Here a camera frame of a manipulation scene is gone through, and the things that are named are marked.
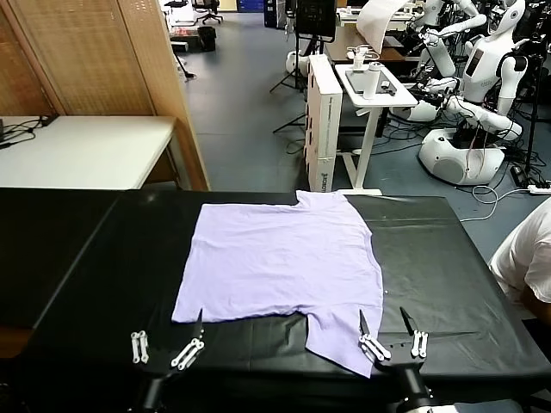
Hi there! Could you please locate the black cable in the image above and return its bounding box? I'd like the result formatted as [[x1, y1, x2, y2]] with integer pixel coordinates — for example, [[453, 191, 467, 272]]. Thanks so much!
[[0, 118, 44, 150]]

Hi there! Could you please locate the black light stand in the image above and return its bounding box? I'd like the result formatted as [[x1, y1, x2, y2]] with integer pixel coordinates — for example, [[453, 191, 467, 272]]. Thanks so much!
[[511, 25, 551, 186]]

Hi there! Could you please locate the lavender t-shirt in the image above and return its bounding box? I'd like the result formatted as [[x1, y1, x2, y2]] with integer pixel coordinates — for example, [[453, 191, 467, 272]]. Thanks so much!
[[170, 189, 385, 379]]

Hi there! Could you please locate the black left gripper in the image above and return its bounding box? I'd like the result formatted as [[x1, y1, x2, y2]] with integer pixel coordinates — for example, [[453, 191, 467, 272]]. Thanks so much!
[[130, 308, 206, 412]]

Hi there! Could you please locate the white tumbler bottle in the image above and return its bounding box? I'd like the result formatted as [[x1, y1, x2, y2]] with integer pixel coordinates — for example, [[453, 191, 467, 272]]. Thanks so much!
[[363, 61, 383, 100]]

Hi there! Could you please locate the black trash bin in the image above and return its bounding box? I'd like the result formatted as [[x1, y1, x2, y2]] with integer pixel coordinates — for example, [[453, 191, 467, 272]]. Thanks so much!
[[197, 25, 217, 52]]

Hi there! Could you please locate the black office chair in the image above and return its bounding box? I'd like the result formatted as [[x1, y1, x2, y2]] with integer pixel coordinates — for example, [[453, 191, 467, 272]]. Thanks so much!
[[191, 0, 224, 25]]

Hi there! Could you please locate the black table cover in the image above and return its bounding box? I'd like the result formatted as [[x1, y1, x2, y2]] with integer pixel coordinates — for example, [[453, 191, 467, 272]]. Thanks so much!
[[25, 188, 551, 391]]

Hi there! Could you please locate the white table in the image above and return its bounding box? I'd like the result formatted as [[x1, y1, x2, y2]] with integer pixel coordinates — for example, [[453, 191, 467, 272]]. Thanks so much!
[[0, 114, 191, 191]]

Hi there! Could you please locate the person bare forearm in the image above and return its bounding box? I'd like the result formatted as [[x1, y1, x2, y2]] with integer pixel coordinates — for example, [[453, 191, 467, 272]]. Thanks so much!
[[523, 286, 551, 322]]

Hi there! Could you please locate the white curved sheet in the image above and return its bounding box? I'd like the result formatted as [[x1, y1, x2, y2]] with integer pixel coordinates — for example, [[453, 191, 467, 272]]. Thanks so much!
[[356, 0, 408, 55]]

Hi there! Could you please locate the white floor cable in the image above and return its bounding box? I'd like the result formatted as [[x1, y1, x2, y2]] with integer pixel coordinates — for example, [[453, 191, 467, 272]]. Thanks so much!
[[460, 184, 535, 224]]

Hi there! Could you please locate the brown wooden desk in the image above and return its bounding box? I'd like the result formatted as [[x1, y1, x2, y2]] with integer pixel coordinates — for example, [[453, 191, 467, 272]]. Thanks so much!
[[325, 26, 421, 65]]

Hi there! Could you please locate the tall white cardboard box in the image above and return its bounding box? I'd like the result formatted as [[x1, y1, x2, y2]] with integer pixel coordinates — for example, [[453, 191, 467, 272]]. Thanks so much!
[[303, 53, 344, 194]]

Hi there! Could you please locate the black camera tripod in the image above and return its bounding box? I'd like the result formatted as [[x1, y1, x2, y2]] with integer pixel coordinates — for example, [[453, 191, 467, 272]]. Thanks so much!
[[174, 51, 197, 82]]

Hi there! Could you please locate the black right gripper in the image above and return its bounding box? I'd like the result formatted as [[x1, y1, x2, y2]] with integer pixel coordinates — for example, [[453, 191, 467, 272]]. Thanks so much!
[[356, 305, 436, 406]]

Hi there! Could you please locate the wooden folding screen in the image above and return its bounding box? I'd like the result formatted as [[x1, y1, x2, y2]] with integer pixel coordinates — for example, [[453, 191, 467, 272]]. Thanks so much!
[[0, 0, 212, 191]]

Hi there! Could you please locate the black monitor tripod stand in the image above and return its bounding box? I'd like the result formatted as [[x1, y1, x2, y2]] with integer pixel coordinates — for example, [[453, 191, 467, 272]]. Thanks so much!
[[269, 34, 328, 94]]

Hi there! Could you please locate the black monitor panel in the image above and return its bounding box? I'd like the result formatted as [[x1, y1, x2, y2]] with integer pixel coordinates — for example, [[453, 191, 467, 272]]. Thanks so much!
[[296, 0, 337, 43]]

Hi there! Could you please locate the person in white shirt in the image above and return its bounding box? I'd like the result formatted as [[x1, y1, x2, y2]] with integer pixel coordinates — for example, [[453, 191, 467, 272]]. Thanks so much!
[[489, 197, 551, 319]]

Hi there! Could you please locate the white humanoid robot with base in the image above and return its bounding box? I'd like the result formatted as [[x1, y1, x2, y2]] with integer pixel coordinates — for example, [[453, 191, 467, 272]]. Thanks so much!
[[389, 0, 531, 187]]

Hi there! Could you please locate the black covered side table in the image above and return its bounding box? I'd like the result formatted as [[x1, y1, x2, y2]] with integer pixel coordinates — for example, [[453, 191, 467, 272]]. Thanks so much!
[[0, 187, 126, 329]]

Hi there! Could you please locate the white standing desk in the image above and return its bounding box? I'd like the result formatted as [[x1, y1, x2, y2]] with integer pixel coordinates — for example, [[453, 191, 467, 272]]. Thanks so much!
[[334, 62, 419, 195]]

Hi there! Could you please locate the grey tablet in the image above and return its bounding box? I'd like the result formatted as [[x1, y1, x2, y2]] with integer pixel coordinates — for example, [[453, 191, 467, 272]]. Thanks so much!
[[345, 68, 371, 94]]

